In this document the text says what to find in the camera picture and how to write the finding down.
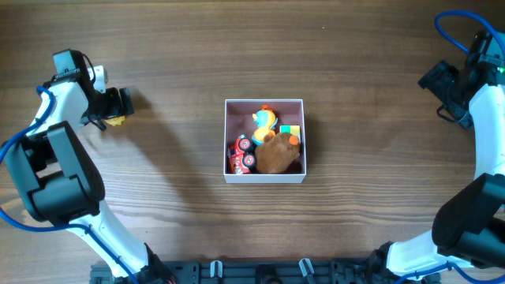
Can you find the yellow plastic wheel disc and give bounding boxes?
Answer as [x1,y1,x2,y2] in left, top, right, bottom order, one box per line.
[105,116,125,126]

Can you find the red toy fire truck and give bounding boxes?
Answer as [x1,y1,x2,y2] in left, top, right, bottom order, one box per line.
[227,134,256,174]

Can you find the yellow duck toy blue hat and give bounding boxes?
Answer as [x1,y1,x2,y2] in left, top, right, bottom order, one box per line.
[252,104,278,146]

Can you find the brown plush toy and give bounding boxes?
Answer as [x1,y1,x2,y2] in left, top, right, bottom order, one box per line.
[255,133,301,174]

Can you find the multicolour puzzle cube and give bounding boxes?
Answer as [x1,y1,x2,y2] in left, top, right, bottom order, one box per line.
[279,125,301,142]

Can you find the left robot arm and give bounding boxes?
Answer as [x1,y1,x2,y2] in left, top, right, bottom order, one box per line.
[1,49,174,283]

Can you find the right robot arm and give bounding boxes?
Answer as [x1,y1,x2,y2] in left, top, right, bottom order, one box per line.
[367,30,504,283]

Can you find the white box pink interior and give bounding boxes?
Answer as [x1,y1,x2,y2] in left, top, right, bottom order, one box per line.
[223,99,307,184]

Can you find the left blue cable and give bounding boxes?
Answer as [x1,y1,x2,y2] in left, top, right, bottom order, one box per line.
[0,85,139,284]

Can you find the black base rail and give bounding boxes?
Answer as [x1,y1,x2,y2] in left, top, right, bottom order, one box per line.
[89,258,443,284]

